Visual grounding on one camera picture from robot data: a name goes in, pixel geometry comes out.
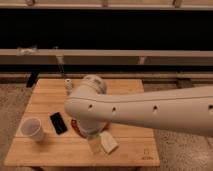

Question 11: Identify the grey metal rail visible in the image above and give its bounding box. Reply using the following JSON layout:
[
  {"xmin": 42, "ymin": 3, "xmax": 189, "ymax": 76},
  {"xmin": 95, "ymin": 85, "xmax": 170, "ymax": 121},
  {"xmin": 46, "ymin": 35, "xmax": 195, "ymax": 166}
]
[{"xmin": 0, "ymin": 48, "xmax": 213, "ymax": 66}]

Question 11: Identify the beige rectangular sponge block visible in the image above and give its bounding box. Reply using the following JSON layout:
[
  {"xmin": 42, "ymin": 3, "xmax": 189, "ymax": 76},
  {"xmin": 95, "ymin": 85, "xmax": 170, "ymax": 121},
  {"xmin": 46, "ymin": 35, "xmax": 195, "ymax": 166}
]
[{"xmin": 100, "ymin": 131, "xmax": 118, "ymax": 154}]

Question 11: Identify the black smartphone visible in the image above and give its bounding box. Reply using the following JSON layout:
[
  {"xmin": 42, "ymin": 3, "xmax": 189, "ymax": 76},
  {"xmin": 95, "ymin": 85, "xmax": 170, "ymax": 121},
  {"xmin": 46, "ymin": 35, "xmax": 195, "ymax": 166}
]
[{"xmin": 50, "ymin": 112, "xmax": 67, "ymax": 135}]

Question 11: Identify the white paper cup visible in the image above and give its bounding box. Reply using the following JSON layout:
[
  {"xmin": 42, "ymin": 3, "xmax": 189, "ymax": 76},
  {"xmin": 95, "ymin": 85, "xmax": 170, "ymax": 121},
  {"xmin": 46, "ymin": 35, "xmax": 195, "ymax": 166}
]
[{"xmin": 20, "ymin": 118, "xmax": 45, "ymax": 142}]

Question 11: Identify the wooden table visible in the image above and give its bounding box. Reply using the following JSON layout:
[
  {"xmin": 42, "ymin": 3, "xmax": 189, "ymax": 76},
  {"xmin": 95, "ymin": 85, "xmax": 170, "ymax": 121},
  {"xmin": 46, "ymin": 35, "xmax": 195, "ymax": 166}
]
[{"xmin": 4, "ymin": 79, "xmax": 160, "ymax": 167}]

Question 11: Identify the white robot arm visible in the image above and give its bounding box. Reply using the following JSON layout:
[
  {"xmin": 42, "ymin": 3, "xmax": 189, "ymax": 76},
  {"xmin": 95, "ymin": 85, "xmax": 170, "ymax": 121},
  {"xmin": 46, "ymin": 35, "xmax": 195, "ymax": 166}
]
[{"xmin": 64, "ymin": 75, "xmax": 213, "ymax": 137}]

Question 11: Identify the white plastic bottle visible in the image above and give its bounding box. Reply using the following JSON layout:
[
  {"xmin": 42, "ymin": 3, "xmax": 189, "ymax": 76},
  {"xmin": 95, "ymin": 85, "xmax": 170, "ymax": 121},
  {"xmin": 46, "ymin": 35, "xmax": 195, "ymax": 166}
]
[{"xmin": 65, "ymin": 79, "xmax": 73, "ymax": 95}]

